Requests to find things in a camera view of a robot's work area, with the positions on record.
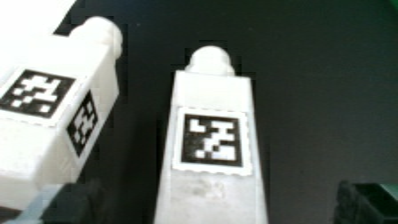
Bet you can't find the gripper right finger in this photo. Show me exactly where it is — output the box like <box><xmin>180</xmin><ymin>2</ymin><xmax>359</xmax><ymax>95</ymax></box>
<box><xmin>336</xmin><ymin>181</ymin><xmax>398</xmax><ymax>224</ymax></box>

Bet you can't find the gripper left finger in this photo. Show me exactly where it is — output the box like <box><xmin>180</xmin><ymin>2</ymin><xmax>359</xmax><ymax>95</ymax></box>
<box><xmin>16</xmin><ymin>181</ymin><xmax>108</xmax><ymax>224</ymax></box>

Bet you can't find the white leg with tag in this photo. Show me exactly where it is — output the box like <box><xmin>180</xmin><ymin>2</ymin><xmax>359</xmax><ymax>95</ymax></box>
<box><xmin>153</xmin><ymin>46</ymin><xmax>268</xmax><ymax>224</ymax></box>

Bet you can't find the white leg far right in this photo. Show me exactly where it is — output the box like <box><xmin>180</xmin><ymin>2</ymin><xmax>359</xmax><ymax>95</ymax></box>
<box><xmin>0</xmin><ymin>15</ymin><xmax>124</xmax><ymax>209</ymax></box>

